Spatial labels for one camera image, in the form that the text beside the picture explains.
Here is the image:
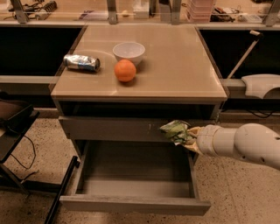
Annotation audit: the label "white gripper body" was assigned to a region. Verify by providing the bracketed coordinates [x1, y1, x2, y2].
[196, 125, 236, 158]

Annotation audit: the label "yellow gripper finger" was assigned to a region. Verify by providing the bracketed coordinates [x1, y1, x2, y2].
[186, 127, 202, 138]
[185, 143, 201, 154]

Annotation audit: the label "green jalapeno chip bag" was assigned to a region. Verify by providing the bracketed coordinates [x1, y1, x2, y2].
[159, 120, 194, 144]

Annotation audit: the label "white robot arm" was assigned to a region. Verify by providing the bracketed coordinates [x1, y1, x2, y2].
[185, 123, 280, 170]

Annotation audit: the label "open grey bottom drawer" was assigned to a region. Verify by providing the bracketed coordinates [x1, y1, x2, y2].
[60, 141, 211, 215]

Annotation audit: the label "closed grey middle drawer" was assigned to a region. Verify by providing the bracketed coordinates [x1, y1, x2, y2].
[58, 115, 216, 144]

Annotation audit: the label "grey drawer cabinet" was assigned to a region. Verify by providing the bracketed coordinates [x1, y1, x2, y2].
[52, 24, 227, 155]

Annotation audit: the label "orange fruit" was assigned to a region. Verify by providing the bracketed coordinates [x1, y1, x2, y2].
[114, 59, 137, 82]

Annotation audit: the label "white bowl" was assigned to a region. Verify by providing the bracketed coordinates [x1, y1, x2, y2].
[113, 42, 145, 66]

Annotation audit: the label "white rod with cap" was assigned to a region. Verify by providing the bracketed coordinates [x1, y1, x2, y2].
[227, 30, 263, 79]

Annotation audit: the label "pink stacked bins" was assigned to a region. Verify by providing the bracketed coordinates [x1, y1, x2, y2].
[185, 0, 216, 23]

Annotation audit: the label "crushed silver soda can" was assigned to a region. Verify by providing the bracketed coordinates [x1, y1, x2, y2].
[63, 54, 101, 72]

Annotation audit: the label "black chair frame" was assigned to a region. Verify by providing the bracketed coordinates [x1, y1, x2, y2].
[0, 91, 81, 224]

